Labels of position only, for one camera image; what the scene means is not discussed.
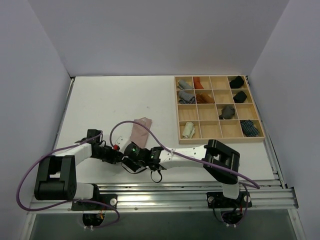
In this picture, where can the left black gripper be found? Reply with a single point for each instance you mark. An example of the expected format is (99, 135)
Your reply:
(116, 157)

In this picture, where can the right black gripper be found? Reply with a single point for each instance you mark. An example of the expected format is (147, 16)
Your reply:
(130, 163)

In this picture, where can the pink underwear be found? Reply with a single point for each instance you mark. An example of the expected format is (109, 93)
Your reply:
(139, 135)

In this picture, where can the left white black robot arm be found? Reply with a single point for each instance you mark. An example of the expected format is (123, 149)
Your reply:
(56, 175)

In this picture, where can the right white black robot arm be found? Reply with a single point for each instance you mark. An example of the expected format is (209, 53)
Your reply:
(215, 157)

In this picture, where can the grey striped rolled cloth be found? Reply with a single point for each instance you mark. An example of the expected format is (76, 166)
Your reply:
(186, 98)

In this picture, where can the orange rolled cloth lower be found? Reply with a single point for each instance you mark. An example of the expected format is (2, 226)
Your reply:
(204, 98)

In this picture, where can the orange rolled cloth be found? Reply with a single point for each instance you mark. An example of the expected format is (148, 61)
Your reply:
(197, 83)
(204, 98)

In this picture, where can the orange rolled cloth upper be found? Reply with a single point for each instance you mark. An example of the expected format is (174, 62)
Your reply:
(197, 83)

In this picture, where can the wooden compartment tray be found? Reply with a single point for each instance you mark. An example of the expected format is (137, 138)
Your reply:
(206, 116)

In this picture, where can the dark grey rolled cloth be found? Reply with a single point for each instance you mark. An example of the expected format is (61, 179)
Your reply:
(227, 112)

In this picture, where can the blue striped rolled cloth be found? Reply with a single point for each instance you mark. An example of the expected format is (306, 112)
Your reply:
(248, 128)

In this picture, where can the black rolled cloth lower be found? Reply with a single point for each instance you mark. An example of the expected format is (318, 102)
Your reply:
(240, 97)

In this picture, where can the black rolled cloth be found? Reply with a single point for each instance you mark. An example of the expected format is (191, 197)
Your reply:
(236, 82)
(240, 97)

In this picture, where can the black rolled cloth upper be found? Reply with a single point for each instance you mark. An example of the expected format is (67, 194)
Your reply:
(236, 82)

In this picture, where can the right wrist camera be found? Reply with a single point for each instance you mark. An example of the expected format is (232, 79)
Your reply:
(129, 149)

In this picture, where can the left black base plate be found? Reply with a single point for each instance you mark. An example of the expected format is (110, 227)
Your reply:
(107, 200)

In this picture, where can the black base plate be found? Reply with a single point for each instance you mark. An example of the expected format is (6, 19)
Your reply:
(107, 200)
(218, 201)

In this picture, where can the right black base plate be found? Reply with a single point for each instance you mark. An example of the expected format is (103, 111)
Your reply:
(218, 201)

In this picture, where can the aluminium frame rail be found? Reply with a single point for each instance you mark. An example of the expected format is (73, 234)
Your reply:
(139, 194)

